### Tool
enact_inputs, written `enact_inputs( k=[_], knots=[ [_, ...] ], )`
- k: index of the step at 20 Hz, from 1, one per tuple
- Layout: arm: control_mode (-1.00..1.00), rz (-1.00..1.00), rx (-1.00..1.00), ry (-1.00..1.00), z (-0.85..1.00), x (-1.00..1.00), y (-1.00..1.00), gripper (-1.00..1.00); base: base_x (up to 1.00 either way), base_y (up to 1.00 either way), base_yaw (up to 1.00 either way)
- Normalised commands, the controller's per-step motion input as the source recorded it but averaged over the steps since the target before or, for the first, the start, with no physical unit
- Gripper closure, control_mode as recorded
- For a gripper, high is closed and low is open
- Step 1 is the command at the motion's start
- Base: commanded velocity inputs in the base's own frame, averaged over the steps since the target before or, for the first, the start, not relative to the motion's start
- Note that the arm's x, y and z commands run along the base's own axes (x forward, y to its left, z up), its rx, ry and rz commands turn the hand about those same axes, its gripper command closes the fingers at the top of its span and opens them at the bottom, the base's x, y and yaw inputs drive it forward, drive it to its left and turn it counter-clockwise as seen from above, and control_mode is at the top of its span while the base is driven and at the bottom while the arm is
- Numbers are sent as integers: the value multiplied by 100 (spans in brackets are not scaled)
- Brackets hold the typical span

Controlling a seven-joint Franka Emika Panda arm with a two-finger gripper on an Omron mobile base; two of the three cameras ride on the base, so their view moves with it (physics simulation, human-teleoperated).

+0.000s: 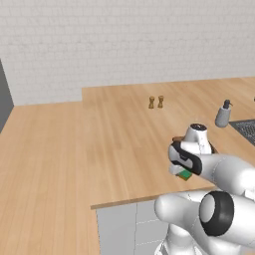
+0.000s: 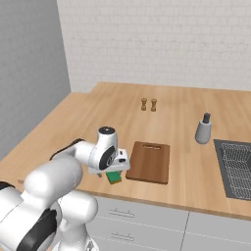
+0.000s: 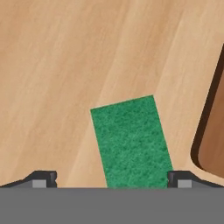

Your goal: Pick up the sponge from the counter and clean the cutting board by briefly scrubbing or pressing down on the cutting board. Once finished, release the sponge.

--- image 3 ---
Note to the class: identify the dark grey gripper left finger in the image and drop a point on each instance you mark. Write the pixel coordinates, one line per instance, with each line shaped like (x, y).
(40, 178)

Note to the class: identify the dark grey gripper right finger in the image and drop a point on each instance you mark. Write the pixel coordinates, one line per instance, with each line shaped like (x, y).
(182, 178)

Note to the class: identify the brown wooden cutting board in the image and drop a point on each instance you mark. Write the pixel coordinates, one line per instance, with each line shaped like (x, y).
(211, 128)

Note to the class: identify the green sponge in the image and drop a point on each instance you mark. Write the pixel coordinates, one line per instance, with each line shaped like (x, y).
(132, 143)

